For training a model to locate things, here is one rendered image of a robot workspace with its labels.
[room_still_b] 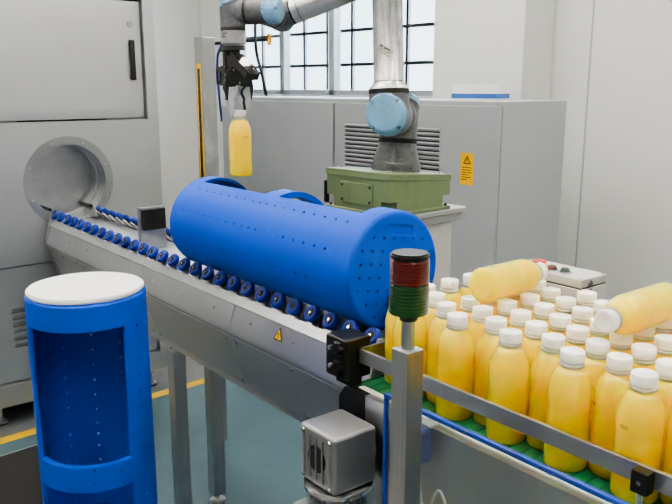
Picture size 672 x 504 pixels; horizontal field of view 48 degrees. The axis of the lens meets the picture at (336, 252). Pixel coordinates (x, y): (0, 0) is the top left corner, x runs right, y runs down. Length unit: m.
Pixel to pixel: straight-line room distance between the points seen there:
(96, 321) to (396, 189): 0.88
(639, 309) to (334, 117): 2.94
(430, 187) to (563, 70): 2.54
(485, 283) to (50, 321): 0.99
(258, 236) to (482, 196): 1.66
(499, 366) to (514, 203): 2.21
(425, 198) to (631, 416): 1.18
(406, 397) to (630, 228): 3.38
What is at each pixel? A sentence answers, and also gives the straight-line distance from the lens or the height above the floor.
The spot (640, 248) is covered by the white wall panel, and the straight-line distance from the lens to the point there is 4.51.
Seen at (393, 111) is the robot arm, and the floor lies 1.44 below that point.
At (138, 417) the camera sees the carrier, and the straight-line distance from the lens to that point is 1.97.
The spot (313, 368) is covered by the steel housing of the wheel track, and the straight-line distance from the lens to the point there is 1.86.
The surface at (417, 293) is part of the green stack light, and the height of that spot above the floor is 1.20.
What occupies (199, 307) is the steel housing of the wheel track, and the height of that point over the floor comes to 0.86.
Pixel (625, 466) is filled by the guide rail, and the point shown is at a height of 0.97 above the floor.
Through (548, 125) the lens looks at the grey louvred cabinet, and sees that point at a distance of 3.67.
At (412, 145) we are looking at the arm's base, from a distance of 2.30.
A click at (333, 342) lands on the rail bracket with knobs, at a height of 0.99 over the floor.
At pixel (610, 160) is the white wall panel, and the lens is 4.54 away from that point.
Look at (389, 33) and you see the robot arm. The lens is 2.18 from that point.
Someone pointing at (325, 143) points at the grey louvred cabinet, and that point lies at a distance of 4.15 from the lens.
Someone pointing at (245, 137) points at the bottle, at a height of 1.36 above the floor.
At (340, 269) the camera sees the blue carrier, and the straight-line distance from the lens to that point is 1.70.
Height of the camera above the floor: 1.52
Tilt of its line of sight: 12 degrees down
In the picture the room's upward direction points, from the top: straight up
